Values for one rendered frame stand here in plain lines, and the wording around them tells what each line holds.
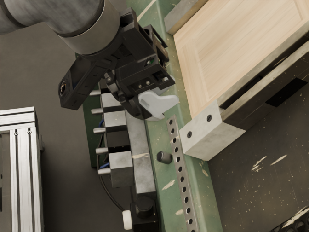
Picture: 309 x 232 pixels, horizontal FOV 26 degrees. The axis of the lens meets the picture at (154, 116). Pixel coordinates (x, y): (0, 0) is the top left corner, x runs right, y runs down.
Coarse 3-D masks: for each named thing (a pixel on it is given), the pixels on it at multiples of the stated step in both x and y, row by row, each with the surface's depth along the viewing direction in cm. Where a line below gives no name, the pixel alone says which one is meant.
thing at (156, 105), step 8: (144, 96) 93; (152, 96) 93; (160, 96) 94; (168, 96) 94; (176, 96) 95; (144, 104) 94; (152, 104) 95; (160, 104) 95; (168, 104) 96; (152, 112) 96; (160, 112) 97; (152, 120) 98
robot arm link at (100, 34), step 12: (108, 0) 82; (108, 12) 80; (96, 24) 79; (108, 24) 80; (60, 36) 81; (72, 36) 86; (84, 36) 80; (96, 36) 80; (108, 36) 81; (72, 48) 83; (84, 48) 81; (96, 48) 82
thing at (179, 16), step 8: (184, 0) 164; (192, 0) 161; (200, 0) 159; (176, 8) 166; (184, 8) 163; (192, 8) 161; (168, 16) 168; (176, 16) 165; (184, 16) 163; (192, 16) 163; (168, 24) 167; (176, 24) 165; (168, 32) 167; (176, 32) 167
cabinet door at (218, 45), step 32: (224, 0) 154; (256, 0) 146; (288, 0) 138; (192, 32) 161; (224, 32) 152; (256, 32) 143; (288, 32) 135; (192, 64) 158; (224, 64) 149; (256, 64) 140; (192, 96) 154
